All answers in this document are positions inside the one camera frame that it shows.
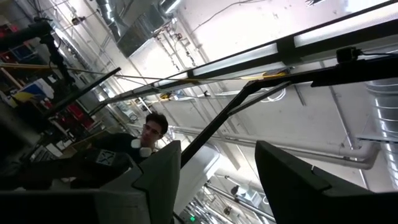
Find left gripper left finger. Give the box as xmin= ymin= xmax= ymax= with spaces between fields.
xmin=0 ymin=139 xmax=182 ymax=224

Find white ceiling pipe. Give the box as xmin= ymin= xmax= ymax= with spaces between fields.
xmin=167 ymin=124 xmax=381 ymax=170

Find long ceiling light bar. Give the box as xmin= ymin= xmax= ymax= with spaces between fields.
xmin=99 ymin=1 xmax=398 ymax=105

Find large ribbed silver duct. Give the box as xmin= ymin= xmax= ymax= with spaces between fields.
xmin=366 ymin=79 xmax=398 ymax=190

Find silver ventilation duct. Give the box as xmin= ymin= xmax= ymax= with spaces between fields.
xmin=95 ymin=0 xmax=183 ymax=59

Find black slanted beam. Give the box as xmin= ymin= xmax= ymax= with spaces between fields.
xmin=46 ymin=67 xmax=122 ymax=118

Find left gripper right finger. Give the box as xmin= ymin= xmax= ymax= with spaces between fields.
xmin=254 ymin=140 xmax=398 ymax=224

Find person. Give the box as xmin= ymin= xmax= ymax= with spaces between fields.
xmin=21 ymin=111 xmax=170 ymax=191

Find black overhead camera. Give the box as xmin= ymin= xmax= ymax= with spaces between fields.
xmin=335 ymin=46 xmax=363 ymax=65

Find white headphones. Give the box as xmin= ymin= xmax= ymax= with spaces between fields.
xmin=130 ymin=138 xmax=154 ymax=158

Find black overhead camera stand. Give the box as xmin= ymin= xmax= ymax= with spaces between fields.
xmin=180 ymin=54 xmax=398 ymax=169

